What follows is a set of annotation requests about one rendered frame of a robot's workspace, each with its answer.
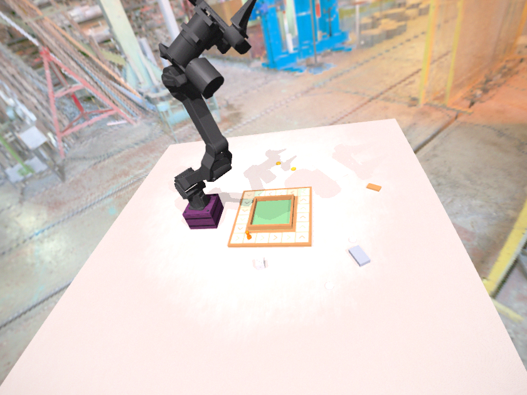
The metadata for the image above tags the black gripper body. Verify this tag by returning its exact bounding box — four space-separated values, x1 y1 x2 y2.
180 0 251 55

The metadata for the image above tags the orange flat rectangular tile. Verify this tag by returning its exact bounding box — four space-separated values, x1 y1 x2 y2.
366 183 381 192

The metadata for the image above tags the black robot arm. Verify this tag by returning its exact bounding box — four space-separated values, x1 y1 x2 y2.
159 33 232 211

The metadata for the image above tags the orange and white square-track game board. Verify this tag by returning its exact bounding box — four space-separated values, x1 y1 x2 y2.
227 186 312 248

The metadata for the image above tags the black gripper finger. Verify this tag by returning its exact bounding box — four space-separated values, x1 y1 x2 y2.
230 0 256 39

